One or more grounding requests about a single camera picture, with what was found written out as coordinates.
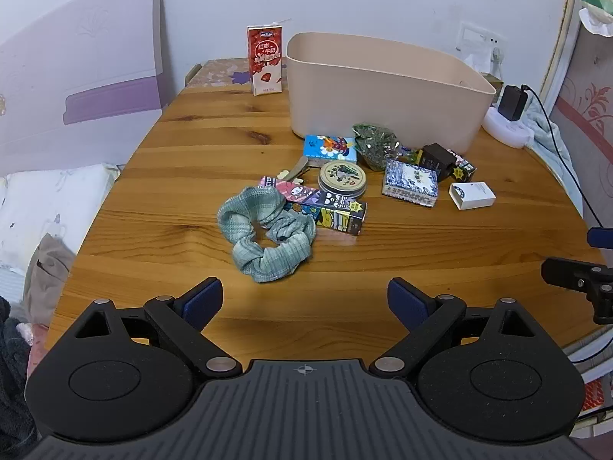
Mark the pink cartoon long box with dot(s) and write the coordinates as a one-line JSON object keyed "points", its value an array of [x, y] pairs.
{"points": [[292, 189]]}

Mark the beige hair clip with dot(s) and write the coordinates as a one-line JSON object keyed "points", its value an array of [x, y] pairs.
{"points": [[296, 168]]}

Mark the white pillow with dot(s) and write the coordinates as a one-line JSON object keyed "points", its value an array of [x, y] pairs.
{"points": [[43, 206]]}

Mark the red patterned box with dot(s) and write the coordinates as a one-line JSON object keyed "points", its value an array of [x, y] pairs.
{"points": [[598, 400]]}

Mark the green tea leaf packet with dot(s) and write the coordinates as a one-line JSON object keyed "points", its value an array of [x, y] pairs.
{"points": [[376, 146]]}

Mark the round cartoon tin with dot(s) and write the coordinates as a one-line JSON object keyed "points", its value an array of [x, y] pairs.
{"points": [[342, 178]]}

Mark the clear candy wrapper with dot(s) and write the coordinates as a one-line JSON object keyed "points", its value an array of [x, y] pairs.
{"points": [[409, 154]]}

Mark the black charger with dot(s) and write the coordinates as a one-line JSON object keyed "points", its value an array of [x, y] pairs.
{"points": [[512, 103]]}

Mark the floral patterned mat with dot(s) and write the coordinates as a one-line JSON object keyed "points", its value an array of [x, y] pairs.
{"points": [[220, 73]]}

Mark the small black adapter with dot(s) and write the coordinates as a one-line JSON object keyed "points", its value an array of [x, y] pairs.
{"points": [[436, 158]]}

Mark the blue white patterned box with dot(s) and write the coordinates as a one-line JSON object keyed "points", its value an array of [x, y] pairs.
{"points": [[411, 183]]}

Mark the red milk carton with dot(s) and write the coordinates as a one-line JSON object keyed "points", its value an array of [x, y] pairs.
{"points": [[264, 60]]}

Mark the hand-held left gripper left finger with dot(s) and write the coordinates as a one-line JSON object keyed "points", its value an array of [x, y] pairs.
{"points": [[203, 299]]}

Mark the beige cloth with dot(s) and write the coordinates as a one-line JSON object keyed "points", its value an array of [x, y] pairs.
{"points": [[50, 278]]}

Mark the small white box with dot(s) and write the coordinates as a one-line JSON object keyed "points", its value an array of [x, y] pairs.
{"points": [[471, 196]]}

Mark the white crumpled tissue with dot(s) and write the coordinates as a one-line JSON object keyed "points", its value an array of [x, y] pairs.
{"points": [[596, 21]]}

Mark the lavender bed headboard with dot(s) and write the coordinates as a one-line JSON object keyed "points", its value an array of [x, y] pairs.
{"points": [[81, 57]]}

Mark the blue cartoon tissue pack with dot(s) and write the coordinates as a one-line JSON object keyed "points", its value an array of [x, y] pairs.
{"points": [[330, 148]]}

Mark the green fabric scrunchie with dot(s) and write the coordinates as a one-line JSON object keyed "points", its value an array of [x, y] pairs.
{"points": [[249, 244]]}

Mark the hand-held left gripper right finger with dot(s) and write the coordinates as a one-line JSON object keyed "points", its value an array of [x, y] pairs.
{"points": [[407, 304]]}

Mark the white wall socket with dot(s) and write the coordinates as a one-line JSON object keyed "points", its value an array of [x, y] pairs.
{"points": [[499, 48]]}

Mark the beige plastic storage bin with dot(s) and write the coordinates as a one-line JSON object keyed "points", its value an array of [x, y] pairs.
{"points": [[383, 100]]}

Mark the dark fuzzy cloth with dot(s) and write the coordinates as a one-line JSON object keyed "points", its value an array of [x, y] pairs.
{"points": [[12, 383]]}

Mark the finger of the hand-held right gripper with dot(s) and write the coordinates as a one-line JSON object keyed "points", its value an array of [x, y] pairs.
{"points": [[601, 237], [574, 273]]}

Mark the light blue blanket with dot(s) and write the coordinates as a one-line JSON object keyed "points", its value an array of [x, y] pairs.
{"points": [[550, 136]]}

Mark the white round power strip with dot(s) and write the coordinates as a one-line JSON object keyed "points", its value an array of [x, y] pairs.
{"points": [[507, 132]]}

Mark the black yellow cartoon long box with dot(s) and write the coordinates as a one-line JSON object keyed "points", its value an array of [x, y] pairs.
{"points": [[335, 218]]}

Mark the gold tissue box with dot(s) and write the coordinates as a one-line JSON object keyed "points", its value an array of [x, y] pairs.
{"points": [[492, 84]]}

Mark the white wall switch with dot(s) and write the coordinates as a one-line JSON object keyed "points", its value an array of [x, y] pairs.
{"points": [[474, 36]]}

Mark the small black cartoon box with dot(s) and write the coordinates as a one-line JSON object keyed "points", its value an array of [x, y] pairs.
{"points": [[464, 168]]}

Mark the pink cloth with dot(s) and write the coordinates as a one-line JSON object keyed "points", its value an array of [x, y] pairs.
{"points": [[36, 345]]}

